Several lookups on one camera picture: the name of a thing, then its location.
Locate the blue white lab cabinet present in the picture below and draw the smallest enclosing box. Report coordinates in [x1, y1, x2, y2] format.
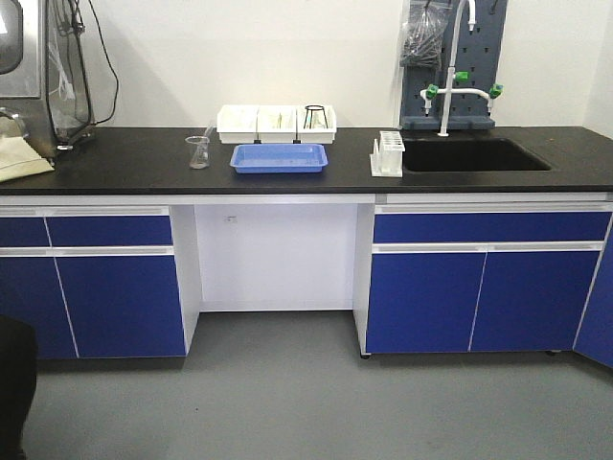
[1, 195, 612, 360]

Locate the plastic bag of pegs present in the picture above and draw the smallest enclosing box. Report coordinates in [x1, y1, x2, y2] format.
[399, 1, 451, 69]

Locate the right white storage bin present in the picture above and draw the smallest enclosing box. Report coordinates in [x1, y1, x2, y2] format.
[295, 104, 337, 144]

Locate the white storage bin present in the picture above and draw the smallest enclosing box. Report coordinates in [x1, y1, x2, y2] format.
[257, 105, 297, 144]
[295, 104, 337, 144]
[216, 104, 259, 144]

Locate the white gooseneck lab faucet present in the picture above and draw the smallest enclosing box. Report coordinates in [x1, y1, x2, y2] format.
[420, 1, 506, 137]

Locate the black power cable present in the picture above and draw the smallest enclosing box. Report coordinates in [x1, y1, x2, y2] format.
[65, 0, 120, 127]

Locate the black wire tripod stand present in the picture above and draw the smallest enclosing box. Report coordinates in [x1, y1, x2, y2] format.
[303, 104, 329, 129]

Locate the black object at lower left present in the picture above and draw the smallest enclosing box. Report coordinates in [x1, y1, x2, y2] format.
[1, 315, 38, 459]

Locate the grey-blue pegboard drying rack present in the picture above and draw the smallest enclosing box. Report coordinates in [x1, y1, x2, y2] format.
[399, 1, 508, 130]

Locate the stainless steel cabinet appliance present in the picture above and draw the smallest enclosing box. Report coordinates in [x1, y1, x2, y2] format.
[1, 0, 94, 159]

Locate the clear glass beaker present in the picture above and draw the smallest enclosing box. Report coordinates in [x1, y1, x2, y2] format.
[185, 135, 210, 170]

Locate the black lab sink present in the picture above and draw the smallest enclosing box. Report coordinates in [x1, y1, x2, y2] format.
[403, 138, 550, 173]

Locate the middle white storage bin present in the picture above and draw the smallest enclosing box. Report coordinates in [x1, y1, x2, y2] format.
[257, 105, 297, 144]

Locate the blue plastic tray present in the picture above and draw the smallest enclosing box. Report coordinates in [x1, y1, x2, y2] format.
[230, 144, 329, 173]

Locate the beige cloth bag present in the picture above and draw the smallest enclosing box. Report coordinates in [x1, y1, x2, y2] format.
[0, 116, 54, 182]

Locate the left white storage bin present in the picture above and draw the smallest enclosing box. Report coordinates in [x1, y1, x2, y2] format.
[216, 104, 259, 144]

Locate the white test tube rack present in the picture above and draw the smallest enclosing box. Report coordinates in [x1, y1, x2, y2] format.
[370, 131, 405, 177]

